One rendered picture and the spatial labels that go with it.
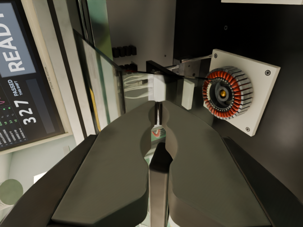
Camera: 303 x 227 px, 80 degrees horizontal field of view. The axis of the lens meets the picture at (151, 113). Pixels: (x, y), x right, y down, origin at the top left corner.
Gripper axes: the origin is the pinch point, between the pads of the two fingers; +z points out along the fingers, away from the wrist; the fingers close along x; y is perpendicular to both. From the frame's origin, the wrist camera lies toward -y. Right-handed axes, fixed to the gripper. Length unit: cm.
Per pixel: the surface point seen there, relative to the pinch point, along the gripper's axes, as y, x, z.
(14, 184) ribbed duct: 97, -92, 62
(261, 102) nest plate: 11.3, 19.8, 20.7
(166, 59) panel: 11.1, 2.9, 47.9
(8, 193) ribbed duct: 97, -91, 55
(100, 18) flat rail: -2.8, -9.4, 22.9
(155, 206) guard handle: 11.0, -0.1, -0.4
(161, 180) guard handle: 7.0, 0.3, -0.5
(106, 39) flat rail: 0.5, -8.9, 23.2
